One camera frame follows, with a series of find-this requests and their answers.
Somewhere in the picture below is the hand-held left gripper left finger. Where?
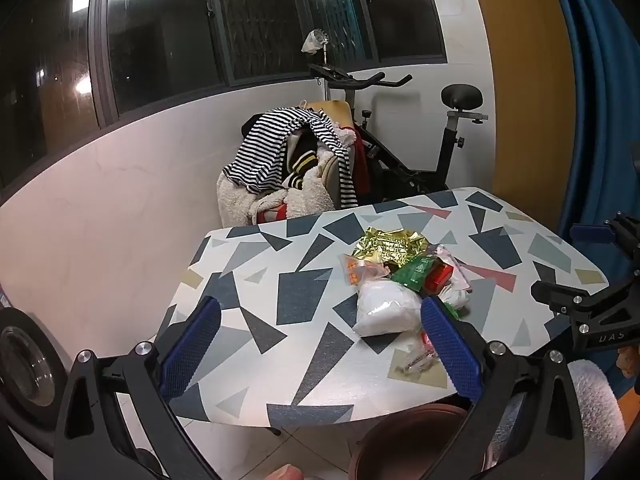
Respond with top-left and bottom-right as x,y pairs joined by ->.
52,296 -> 223,480

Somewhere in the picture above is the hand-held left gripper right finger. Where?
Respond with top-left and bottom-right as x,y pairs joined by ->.
421,296 -> 587,480

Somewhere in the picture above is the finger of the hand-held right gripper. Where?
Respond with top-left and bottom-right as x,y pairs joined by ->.
531,280 -> 596,317
570,214 -> 640,261

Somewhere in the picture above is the small clear wrapper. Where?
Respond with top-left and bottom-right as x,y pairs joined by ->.
400,347 -> 441,376

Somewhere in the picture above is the white green plastic bag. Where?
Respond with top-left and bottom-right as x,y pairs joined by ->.
440,287 -> 471,318

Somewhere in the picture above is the red box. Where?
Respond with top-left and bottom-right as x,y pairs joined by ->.
422,260 -> 453,293

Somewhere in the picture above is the clear bag of white powder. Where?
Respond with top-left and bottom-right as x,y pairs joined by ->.
351,280 -> 426,338

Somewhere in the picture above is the clear pink-edged tray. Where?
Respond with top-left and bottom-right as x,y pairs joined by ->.
435,244 -> 473,293

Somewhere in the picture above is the green packet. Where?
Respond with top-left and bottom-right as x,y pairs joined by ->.
390,255 -> 441,293

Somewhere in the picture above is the brown round bin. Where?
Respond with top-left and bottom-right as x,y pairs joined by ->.
350,402 -> 493,480

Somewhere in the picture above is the gold foil wrapper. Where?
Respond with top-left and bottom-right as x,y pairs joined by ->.
351,227 -> 431,266

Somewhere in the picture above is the clear packet with orange print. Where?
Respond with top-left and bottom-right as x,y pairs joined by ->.
341,254 -> 393,288

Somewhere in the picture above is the blue curtain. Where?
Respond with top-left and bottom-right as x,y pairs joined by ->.
542,0 -> 640,241

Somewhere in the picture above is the white fleece garment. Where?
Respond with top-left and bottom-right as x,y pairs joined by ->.
216,162 -> 336,228

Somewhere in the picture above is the yellow wooden door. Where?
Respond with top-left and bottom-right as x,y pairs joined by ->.
462,0 -> 583,231

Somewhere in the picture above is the grey washing machine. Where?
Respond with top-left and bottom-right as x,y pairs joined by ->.
0,285 -> 68,461

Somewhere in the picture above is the black exercise bike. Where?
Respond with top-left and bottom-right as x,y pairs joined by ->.
301,55 -> 490,211

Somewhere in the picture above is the red garment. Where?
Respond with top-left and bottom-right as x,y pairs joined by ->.
350,127 -> 371,196

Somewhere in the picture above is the black white striped shirt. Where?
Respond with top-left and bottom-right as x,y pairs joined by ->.
222,108 -> 360,209

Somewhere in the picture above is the black jacket with striped cuffs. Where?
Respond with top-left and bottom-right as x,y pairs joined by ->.
280,130 -> 326,191

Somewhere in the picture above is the wooden chair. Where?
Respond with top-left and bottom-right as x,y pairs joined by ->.
302,101 -> 357,128

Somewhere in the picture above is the dark framed window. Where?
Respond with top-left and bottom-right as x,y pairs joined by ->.
0,0 -> 447,191

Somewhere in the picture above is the white cloth on bike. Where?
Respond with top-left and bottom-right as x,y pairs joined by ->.
301,29 -> 331,56

